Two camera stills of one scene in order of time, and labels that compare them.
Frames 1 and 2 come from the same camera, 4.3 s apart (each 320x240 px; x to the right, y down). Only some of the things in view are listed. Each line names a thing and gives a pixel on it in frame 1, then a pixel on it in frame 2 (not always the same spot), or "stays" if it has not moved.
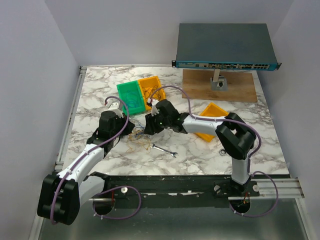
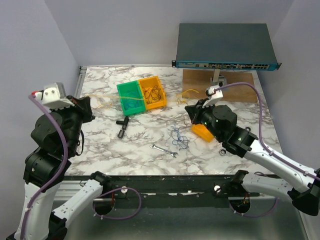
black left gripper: (129, 128) to (82, 106)
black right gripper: (150, 128) to (195, 111)
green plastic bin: (130, 92) stays
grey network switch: (227, 46) stays
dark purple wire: (150, 93) stays
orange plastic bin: (151, 88) stays
